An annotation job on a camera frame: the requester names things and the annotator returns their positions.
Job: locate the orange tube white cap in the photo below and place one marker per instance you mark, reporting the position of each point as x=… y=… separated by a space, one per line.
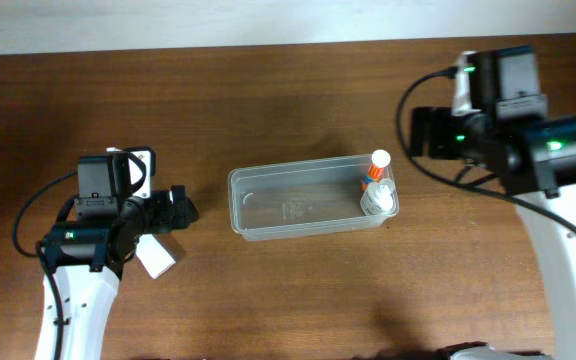
x=380 y=159

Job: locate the clear plastic container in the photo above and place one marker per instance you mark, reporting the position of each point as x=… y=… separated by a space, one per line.
x=303 y=198

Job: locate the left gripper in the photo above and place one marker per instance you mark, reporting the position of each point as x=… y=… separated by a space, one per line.
x=178 y=206

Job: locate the white translucent spray bottle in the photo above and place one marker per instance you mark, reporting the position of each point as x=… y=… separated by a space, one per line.
x=379 y=198

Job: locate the white green medicine box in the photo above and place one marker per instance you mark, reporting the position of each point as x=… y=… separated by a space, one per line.
x=154 y=257

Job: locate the black bottle white cap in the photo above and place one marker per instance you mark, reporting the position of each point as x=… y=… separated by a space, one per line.
x=190 y=212

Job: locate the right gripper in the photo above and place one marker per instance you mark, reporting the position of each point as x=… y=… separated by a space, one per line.
x=427 y=132

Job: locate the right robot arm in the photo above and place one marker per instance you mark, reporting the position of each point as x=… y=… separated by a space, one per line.
x=534 y=159

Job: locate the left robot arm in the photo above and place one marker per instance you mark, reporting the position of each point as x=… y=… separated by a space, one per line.
x=83 y=263

